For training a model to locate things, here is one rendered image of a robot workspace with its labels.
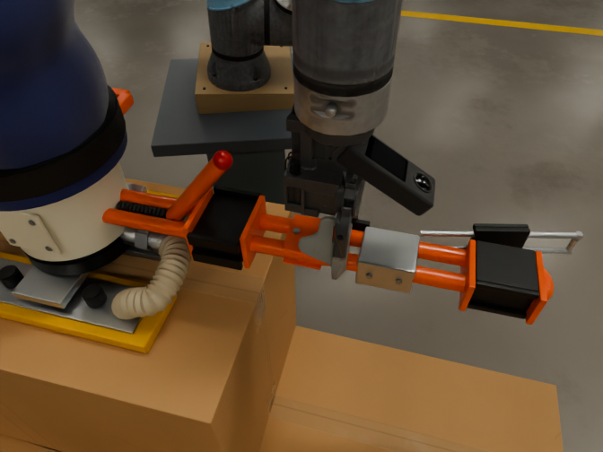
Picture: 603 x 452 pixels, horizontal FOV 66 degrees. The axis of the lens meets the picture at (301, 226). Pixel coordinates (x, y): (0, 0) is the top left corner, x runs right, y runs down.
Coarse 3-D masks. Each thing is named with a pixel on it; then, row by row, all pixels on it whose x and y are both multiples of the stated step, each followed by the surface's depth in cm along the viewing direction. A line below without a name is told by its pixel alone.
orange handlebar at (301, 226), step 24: (120, 96) 83; (120, 216) 63; (144, 216) 62; (264, 216) 62; (264, 240) 59; (288, 240) 59; (360, 240) 59; (312, 264) 59; (456, 264) 58; (456, 288) 55; (552, 288) 54
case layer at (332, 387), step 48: (336, 336) 111; (288, 384) 103; (336, 384) 102; (384, 384) 102; (432, 384) 102; (480, 384) 102; (528, 384) 102; (288, 432) 96; (336, 432) 95; (384, 432) 95; (432, 432) 95; (480, 432) 95; (528, 432) 95
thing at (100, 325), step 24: (0, 264) 72; (24, 264) 72; (0, 288) 69; (96, 288) 66; (120, 288) 69; (0, 312) 67; (24, 312) 67; (48, 312) 66; (72, 312) 66; (96, 312) 66; (168, 312) 68; (96, 336) 64; (120, 336) 64; (144, 336) 64
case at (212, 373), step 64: (128, 256) 76; (256, 256) 76; (0, 320) 68; (192, 320) 68; (256, 320) 72; (0, 384) 68; (64, 384) 61; (128, 384) 61; (192, 384) 61; (256, 384) 79; (64, 448) 91; (128, 448) 77; (192, 448) 68; (256, 448) 90
